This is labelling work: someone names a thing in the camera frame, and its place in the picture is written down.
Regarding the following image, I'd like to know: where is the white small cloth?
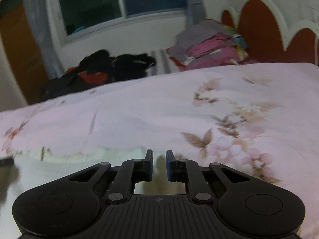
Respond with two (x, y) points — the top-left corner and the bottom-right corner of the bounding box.
(1, 147), (185, 238)

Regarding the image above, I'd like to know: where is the pile of dark clothes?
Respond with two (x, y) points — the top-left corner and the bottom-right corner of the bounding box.
(40, 50), (156, 102)

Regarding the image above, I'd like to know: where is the stack of folded clothes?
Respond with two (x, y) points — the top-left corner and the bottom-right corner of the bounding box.
(166, 20), (249, 71)

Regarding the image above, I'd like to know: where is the pink floral bed sheet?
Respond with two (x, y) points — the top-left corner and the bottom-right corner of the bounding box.
(1, 63), (318, 238)

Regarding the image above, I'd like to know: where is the striped pillow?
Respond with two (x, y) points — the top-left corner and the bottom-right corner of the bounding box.
(147, 50), (180, 77)

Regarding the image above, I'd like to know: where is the red white flower headboard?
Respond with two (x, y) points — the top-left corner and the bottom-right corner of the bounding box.
(221, 0), (318, 65)

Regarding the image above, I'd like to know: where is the brown wooden door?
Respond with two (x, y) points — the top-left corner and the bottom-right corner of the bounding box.
(1, 0), (49, 104)

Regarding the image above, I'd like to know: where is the grey curtain left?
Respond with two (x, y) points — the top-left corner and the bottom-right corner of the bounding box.
(23, 0), (64, 79)

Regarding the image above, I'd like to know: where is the window with white frame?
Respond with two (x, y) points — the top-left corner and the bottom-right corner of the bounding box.
(53, 0), (187, 42)

